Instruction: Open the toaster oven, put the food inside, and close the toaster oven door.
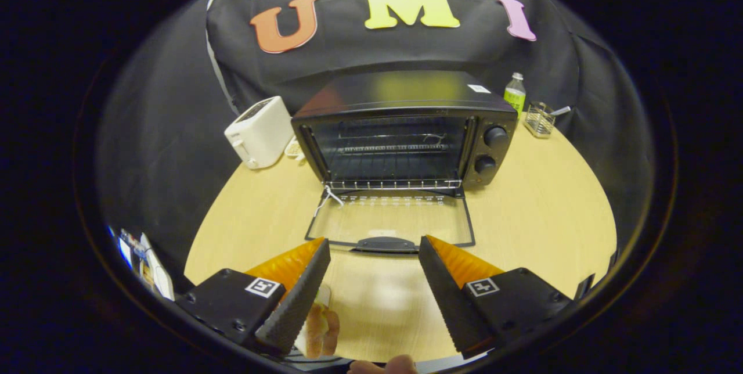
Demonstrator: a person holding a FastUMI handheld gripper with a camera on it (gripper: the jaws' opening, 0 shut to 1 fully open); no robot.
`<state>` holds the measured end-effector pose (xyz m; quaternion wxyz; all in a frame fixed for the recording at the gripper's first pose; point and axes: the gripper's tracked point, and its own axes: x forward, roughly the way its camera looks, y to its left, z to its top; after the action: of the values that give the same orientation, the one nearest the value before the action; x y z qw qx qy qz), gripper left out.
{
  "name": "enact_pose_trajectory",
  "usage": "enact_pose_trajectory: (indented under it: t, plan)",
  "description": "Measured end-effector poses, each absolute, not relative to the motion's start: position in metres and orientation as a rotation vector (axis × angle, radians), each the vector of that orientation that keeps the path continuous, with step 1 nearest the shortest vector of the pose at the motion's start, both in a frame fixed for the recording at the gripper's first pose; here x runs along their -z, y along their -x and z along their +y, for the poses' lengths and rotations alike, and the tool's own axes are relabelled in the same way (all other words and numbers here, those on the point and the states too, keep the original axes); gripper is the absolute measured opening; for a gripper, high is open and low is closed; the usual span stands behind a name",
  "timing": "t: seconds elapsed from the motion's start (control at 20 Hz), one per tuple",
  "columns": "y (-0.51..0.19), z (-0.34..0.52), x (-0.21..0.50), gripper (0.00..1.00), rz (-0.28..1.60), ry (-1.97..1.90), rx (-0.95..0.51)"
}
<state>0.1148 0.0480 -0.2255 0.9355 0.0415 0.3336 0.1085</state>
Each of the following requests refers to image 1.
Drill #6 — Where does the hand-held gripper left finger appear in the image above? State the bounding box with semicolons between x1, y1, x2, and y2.
174;238;331;357

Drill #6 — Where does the black toaster oven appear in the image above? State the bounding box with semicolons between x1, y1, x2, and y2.
290;70;519;254

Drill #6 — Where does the green label plastic bottle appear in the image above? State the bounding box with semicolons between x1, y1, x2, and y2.
503;73;526;114

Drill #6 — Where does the white bread sandwich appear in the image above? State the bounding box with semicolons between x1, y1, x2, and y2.
294;284;341;359

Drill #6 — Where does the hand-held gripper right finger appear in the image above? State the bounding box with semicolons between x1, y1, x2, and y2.
418;235;575;359

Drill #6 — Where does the white pop-up toaster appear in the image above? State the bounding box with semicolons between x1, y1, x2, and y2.
224;96;295;170

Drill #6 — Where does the white paper clutter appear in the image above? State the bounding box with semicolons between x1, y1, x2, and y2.
116;229;175;302

